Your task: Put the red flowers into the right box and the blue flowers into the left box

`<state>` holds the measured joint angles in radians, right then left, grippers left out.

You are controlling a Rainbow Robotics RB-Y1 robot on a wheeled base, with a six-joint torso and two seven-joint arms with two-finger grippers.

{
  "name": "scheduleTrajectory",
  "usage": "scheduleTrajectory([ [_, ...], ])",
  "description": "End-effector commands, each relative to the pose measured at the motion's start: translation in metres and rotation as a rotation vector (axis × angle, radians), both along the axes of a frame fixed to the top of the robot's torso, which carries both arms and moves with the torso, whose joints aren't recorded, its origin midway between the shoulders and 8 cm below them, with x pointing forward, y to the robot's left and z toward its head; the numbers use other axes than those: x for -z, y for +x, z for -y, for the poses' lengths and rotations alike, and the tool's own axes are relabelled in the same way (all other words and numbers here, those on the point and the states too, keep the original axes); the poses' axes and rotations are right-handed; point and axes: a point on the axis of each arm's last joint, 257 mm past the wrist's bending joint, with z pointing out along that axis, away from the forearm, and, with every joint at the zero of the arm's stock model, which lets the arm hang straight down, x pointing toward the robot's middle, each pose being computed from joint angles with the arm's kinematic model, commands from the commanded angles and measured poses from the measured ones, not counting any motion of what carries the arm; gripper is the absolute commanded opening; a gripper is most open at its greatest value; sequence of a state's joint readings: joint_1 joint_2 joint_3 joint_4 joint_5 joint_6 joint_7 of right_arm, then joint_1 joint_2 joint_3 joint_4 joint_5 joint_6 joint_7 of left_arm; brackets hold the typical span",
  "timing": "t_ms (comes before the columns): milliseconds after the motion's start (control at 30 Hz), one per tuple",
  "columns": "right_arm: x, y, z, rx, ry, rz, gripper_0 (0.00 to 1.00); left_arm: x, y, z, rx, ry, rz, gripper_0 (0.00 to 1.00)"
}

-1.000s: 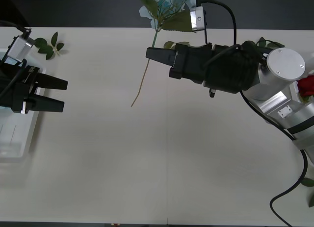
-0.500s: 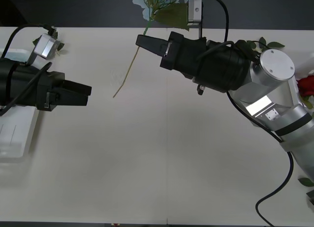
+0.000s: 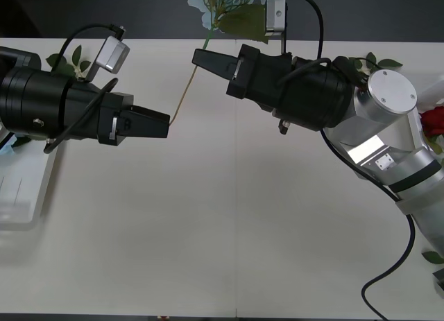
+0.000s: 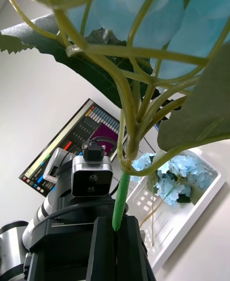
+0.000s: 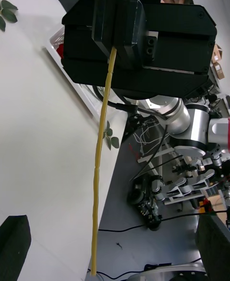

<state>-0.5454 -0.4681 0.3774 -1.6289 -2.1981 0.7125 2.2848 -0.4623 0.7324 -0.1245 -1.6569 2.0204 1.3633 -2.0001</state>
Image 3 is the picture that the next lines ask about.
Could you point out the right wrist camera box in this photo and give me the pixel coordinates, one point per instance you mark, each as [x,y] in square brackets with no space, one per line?
[275,16]

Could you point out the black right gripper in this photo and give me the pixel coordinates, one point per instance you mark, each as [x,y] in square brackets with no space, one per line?
[255,78]

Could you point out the shallow white box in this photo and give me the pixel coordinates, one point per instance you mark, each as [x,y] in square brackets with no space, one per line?
[433,92]
[21,203]

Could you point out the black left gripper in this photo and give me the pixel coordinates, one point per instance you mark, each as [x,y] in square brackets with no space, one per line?
[107,127]

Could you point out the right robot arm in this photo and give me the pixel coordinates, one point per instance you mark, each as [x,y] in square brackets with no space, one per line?
[388,88]

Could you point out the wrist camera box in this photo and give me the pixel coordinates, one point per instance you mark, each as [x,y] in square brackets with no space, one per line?
[111,55]
[275,16]

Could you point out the single loose green leaf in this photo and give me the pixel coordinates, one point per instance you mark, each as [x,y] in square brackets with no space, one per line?
[435,258]

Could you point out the red rose with thorny stem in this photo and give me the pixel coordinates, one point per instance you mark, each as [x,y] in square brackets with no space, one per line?
[433,121]

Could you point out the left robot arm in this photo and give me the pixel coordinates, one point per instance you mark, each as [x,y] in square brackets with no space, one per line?
[31,102]

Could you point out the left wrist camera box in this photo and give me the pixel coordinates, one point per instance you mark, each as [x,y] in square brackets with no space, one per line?
[111,55]

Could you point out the loose twig of green leaves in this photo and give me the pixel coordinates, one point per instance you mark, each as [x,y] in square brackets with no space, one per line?
[77,55]
[390,62]

